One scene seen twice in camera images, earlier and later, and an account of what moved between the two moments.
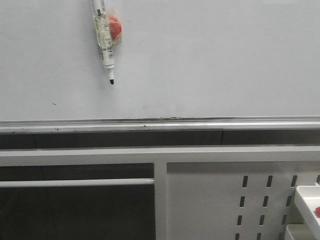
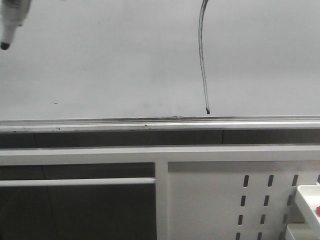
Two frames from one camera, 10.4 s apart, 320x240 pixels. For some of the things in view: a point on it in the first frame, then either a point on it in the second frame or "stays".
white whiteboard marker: [103, 29] → [12, 14]
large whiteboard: [181, 65] stays
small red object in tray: [317, 211] stays
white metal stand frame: [159, 156] stays
